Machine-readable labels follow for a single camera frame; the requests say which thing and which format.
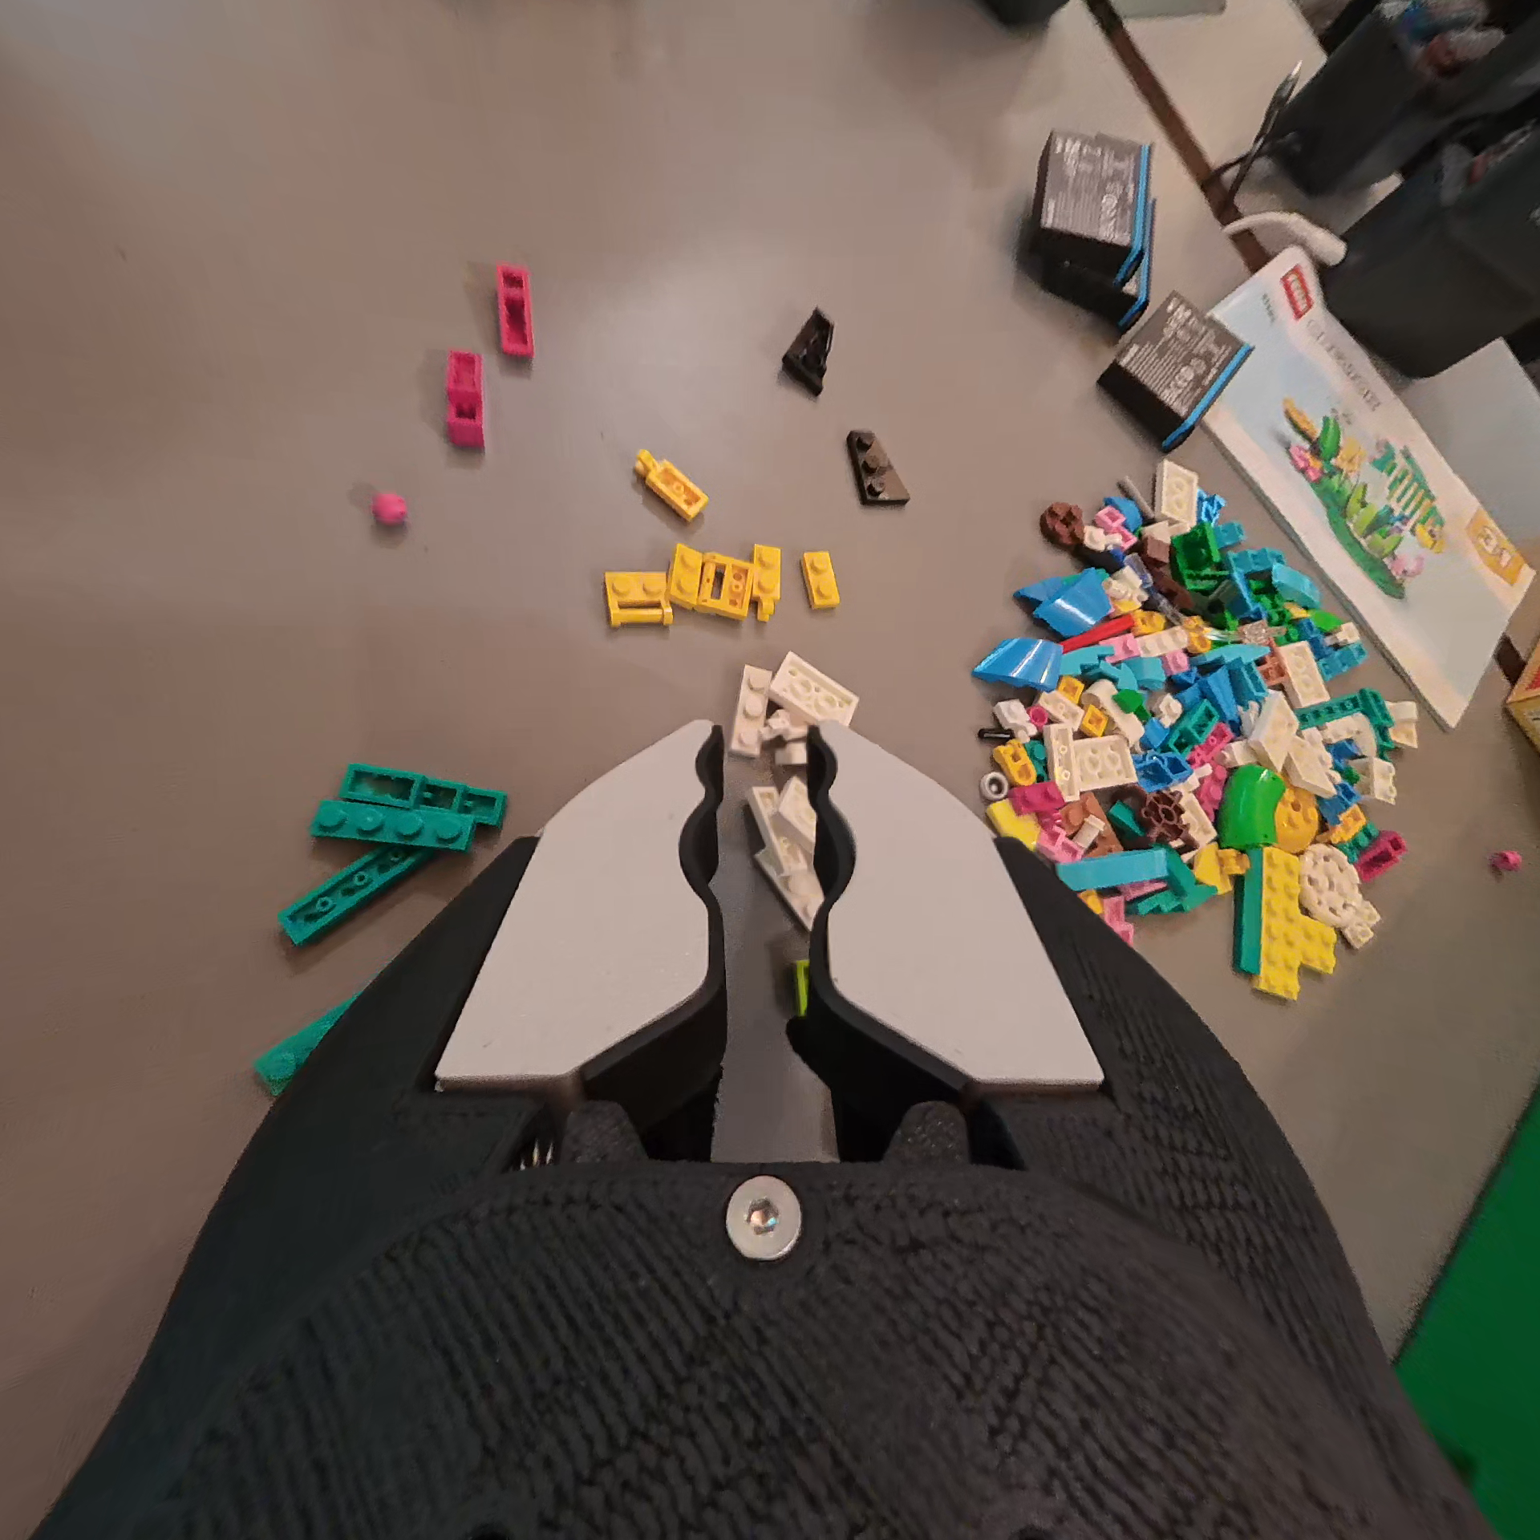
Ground white lego picture sheet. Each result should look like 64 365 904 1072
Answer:
1202 249 1537 731

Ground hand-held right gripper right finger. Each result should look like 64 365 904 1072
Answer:
809 720 1106 1102

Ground black lego wedge plate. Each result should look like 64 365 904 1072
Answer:
776 306 838 397
845 430 910 509

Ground teal lego wedge pieces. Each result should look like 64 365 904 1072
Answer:
251 761 509 1098

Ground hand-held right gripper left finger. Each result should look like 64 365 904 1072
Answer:
433 720 729 1098

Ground black battery with blue edge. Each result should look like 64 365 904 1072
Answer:
1028 129 1160 333
1097 291 1256 450

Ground stack of green bins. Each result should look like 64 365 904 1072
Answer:
1396 1089 1540 1540

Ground white cable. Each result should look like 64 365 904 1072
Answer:
1220 210 1349 265

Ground white lego plates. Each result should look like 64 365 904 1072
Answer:
725 647 859 932

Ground pile of mixed lego bricks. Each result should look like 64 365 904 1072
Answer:
969 455 1421 1001

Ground yellow lego clip plate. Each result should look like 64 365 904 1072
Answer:
634 450 711 524

